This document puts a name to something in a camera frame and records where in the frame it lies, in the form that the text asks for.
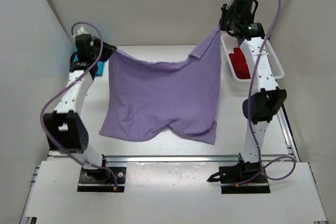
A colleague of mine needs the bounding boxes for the lilac t shirt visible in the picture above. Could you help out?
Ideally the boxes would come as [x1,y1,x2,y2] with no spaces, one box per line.
[100,27,222,144]

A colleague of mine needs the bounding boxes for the teal t shirt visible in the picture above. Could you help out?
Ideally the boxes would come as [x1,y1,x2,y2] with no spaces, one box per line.
[70,49,105,77]

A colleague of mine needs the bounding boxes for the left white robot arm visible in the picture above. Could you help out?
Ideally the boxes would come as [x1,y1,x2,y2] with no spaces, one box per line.
[43,33,116,182]

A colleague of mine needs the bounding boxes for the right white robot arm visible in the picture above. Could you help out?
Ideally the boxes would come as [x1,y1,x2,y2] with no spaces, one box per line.
[219,0,287,182]

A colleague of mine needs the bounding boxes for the white plastic basket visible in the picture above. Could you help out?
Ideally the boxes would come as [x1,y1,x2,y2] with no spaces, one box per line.
[220,32,285,92]

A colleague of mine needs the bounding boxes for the red t shirt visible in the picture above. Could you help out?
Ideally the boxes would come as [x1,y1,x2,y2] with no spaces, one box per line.
[229,47,250,80]

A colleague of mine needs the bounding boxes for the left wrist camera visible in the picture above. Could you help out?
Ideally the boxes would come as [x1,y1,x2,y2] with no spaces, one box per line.
[74,25,89,37]

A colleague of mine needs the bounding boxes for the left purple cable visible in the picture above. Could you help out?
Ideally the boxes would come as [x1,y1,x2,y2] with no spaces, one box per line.
[40,22,119,190]

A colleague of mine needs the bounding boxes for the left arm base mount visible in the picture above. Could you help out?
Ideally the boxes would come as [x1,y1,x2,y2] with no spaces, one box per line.
[77,156,127,193]

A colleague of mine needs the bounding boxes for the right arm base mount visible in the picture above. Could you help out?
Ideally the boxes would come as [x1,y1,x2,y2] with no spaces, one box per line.
[207,154,270,194]

